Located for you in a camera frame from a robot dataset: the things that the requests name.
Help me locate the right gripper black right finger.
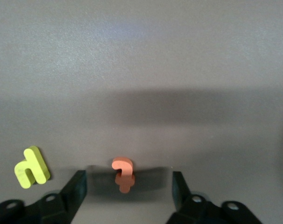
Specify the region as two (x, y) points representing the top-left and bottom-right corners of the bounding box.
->
(166, 171), (263, 224)

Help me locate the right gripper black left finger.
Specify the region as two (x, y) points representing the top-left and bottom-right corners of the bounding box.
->
(0, 170), (88, 224)

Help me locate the yellow letter h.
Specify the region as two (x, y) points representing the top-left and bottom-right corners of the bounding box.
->
(14, 146), (51, 189)

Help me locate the orange letter t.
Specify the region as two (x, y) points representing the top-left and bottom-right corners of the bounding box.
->
(111, 156), (136, 194)

